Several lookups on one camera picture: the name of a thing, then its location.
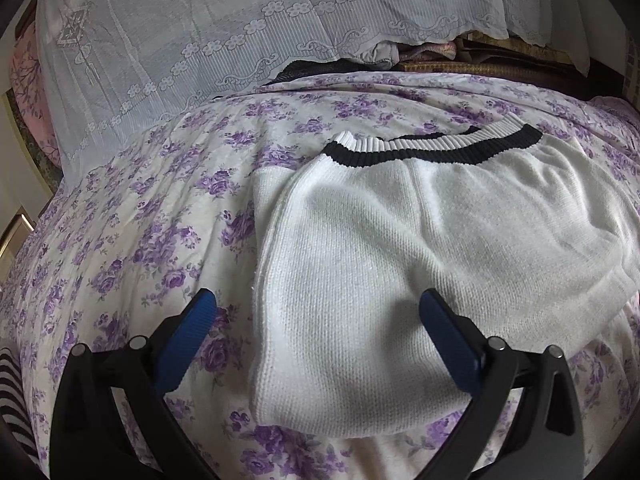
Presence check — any white lace cloth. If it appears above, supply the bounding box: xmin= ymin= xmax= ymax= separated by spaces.
xmin=35 ymin=0 xmax=591 ymax=181

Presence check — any dark cloth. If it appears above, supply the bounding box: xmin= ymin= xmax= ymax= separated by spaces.
xmin=210 ymin=59 xmax=351 ymax=101

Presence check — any golden cabinet handle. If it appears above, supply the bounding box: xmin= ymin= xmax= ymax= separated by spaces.
xmin=0 ymin=212 xmax=36 ymax=247

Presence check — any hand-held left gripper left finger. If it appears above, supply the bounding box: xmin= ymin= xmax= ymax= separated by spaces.
xmin=50 ymin=289 xmax=219 ymax=480

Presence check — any grey cloth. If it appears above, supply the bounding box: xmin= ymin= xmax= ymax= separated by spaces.
xmin=350 ymin=40 xmax=401 ymax=72

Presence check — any brown woven mat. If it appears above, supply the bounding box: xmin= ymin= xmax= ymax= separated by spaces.
xmin=400 ymin=30 xmax=596 ymax=92

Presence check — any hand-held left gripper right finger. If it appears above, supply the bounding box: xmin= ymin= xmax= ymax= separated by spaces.
xmin=415 ymin=288 xmax=584 ymax=480

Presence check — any black and white striped cloth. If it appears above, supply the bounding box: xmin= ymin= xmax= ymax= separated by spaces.
xmin=0 ymin=347 xmax=41 ymax=461

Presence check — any pink floral pillow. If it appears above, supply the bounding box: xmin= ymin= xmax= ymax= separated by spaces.
xmin=10 ymin=20 xmax=63 ymax=181

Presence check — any purple floral bedsheet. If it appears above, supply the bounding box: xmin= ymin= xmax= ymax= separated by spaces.
xmin=0 ymin=71 xmax=640 ymax=480

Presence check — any pink folded cloth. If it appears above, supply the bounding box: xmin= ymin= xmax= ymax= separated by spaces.
xmin=395 ymin=40 xmax=458 ymax=63

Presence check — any white sweater with black stripes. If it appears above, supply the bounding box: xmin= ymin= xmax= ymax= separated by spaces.
xmin=247 ymin=114 xmax=640 ymax=436

